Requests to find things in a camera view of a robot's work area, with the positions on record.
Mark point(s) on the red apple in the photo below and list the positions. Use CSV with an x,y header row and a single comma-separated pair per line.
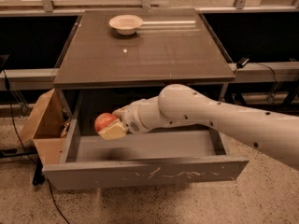
x,y
103,121

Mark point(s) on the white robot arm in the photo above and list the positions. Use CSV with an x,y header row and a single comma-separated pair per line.
x,y
274,134

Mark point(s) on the black plug on ledge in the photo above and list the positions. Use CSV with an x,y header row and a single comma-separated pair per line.
x,y
242,62

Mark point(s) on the grey cabinet with glass top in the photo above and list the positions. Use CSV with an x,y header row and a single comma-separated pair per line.
x,y
171,46

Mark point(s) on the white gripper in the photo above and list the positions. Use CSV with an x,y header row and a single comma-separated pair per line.
x,y
132,118

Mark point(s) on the brown cardboard box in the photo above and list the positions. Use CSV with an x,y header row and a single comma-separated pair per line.
x,y
44,128

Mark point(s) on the white bowl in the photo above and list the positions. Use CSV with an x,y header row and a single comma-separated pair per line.
x,y
126,24

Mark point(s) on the open grey top drawer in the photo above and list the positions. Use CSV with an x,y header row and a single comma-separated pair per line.
x,y
165,156

